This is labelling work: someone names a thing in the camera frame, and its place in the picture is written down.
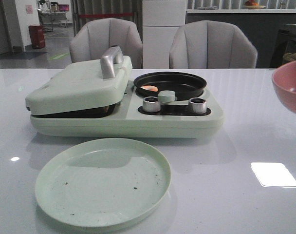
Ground breakfast maker hinged lid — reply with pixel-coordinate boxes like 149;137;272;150
25;46;132;118

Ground silver control knob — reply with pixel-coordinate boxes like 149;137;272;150
142;97;161;113
188;97;207;115

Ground black round frying pan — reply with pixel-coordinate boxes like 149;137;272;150
133;71;207;101

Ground pink bowl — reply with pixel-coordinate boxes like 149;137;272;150
272;61;296;114

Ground grey upholstered chair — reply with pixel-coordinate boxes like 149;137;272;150
169;20;258;69
70;18;143;69

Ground red trash bin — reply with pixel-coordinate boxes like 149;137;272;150
28;25;45;49

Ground bread slice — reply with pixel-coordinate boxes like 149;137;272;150
98;106;110;114

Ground white refrigerator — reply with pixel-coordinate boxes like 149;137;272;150
142;0;187;69

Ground mint green breakfast maker base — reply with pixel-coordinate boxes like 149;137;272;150
30;81;223;138

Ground beige cushion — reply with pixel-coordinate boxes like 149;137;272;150
282;53;296;65

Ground mint green round plate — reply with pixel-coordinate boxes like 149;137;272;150
35;138;171;232

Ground dark washing machine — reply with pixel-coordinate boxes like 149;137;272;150
270;24;296;68

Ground left silver control knob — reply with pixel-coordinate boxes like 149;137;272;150
142;97;161;113

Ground left grey upholstered chair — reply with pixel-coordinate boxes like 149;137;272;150
70;18;143;69

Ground fruit plate on counter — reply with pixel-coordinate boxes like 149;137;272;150
243;0;266;10

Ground right silver control knob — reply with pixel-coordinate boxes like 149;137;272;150
188;97;207;115

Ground right grey upholstered chair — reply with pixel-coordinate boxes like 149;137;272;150
169;20;258;69

